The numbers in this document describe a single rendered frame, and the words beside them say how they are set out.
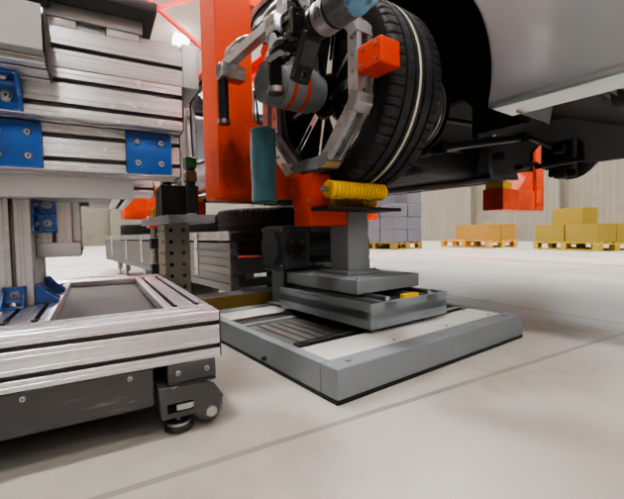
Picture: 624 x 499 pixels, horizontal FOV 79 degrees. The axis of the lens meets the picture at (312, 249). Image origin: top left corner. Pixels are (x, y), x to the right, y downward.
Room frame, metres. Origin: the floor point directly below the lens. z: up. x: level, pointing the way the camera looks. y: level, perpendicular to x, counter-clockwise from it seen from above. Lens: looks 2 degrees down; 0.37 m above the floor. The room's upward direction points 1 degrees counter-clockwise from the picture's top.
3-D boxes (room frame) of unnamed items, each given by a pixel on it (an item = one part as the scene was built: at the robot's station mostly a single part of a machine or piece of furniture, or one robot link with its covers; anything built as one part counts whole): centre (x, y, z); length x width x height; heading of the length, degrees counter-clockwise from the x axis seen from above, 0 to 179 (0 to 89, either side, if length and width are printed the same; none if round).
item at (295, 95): (1.27, 0.06, 0.85); 0.21 x 0.14 x 0.14; 126
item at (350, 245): (1.42, -0.14, 0.32); 0.40 x 0.30 x 0.28; 36
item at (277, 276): (1.65, 0.00, 0.26); 0.42 x 0.18 x 0.35; 126
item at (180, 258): (1.60, 0.58, 0.21); 0.10 x 0.10 x 0.42; 36
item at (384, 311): (1.38, -0.16, 0.13); 0.50 x 0.36 x 0.10; 36
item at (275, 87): (1.04, 0.09, 0.83); 0.04 x 0.04 x 0.16
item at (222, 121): (1.31, 0.29, 0.83); 0.04 x 0.04 x 0.16
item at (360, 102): (1.31, 0.00, 0.85); 0.54 x 0.07 x 0.54; 36
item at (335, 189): (1.28, -0.15, 0.51); 0.29 x 0.06 x 0.06; 126
